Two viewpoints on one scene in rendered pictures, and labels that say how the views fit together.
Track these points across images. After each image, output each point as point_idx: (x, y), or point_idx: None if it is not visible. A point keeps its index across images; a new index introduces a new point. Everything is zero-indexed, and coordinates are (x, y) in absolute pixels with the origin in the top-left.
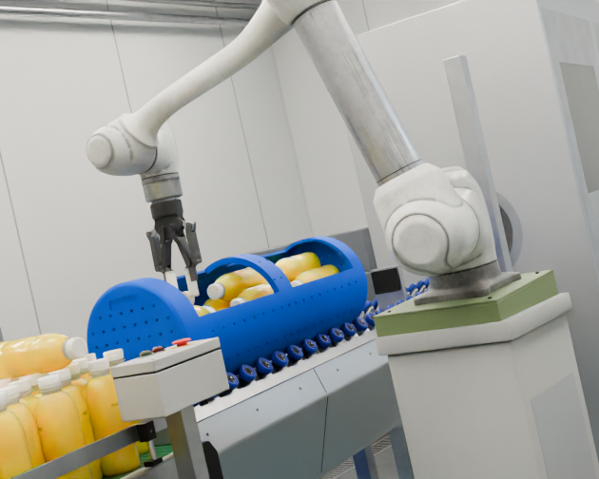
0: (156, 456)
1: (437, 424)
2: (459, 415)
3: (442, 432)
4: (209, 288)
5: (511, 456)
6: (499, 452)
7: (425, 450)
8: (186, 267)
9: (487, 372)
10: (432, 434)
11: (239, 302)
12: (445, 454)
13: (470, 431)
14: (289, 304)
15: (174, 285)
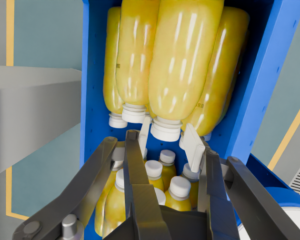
0: None
1: (10, 78)
2: None
3: (13, 77)
4: (159, 200)
5: None
6: None
7: (34, 81)
8: (136, 135)
9: None
10: (20, 79)
11: (119, 175)
12: (24, 77)
13: None
14: None
15: (187, 145)
